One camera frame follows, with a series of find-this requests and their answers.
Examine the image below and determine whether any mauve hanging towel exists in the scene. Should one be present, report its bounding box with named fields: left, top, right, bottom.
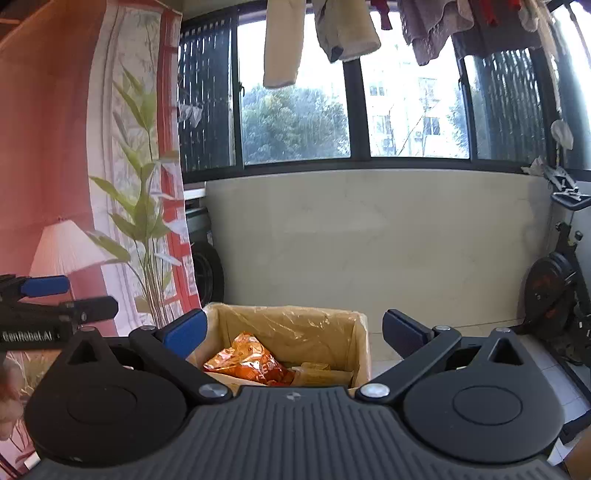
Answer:
left=398, top=0, right=476, bottom=66

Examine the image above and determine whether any black rubber wheel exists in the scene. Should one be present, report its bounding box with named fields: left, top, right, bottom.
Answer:
left=191, top=240, right=226, bottom=308

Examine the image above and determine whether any dark maroon hanging garment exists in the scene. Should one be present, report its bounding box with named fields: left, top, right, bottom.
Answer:
left=452, top=0, right=544, bottom=59

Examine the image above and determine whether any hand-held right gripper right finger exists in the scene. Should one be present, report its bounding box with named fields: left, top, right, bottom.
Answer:
left=360, top=308, right=539, bottom=403

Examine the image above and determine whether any brown cardboard box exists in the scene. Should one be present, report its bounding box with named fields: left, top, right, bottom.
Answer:
left=187, top=302, right=373, bottom=400

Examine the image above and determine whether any black exercise bike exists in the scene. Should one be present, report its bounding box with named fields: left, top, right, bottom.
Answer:
left=521, top=157, right=591, bottom=445

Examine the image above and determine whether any printed curtain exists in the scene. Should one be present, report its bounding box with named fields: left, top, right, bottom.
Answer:
left=0, top=0, right=205, bottom=464

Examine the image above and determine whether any window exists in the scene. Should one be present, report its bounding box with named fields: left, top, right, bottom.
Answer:
left=178, top=0, right=591, bottom=177

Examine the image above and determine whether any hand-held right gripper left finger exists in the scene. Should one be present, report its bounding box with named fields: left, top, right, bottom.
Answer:
left=58, top=308, right=235, bottom=405

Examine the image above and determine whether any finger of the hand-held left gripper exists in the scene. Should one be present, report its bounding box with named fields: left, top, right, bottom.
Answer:
left=0, top=274, right=71, bottom=304
left=0, top=296, right=120, bottom=326

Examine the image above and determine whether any red hanging garment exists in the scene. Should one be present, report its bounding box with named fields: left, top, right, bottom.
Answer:
left=368, top=0, right=394, bottom=31

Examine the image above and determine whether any person's left hand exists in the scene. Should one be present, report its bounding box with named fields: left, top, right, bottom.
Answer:
left=0, top=357, right=27, bottom=442

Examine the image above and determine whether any orange white cracker packet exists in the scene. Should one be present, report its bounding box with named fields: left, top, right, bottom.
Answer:
left=291, top=362, right=355, bottom=388

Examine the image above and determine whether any grey cream hanging garment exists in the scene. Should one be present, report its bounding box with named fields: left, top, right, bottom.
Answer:
left=311, top=0, right=382, bottom=64

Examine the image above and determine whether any orange snack bag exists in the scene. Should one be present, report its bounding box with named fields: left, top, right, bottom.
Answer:
left=203, top=333, right=297, bottom=388

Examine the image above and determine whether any white hanging sock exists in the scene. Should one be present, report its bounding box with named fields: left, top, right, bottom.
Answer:
left=551, top=119, right=575, bottom=151

